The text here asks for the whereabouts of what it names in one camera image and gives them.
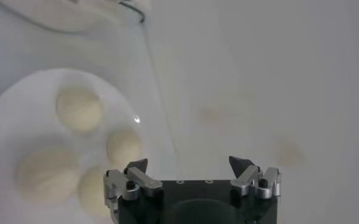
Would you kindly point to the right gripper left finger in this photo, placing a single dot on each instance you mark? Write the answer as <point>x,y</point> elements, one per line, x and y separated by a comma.
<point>142,179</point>

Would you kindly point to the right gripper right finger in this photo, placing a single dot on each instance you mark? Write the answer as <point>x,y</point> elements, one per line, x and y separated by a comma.
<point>246,178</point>

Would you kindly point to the white steamed baozi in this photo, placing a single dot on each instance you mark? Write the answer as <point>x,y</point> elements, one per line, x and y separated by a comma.
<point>90,191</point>
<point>49,175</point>
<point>124,148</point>
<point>79,110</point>

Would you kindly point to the white round plate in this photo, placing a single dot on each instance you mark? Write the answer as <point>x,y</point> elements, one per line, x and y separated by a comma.
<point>20,115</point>

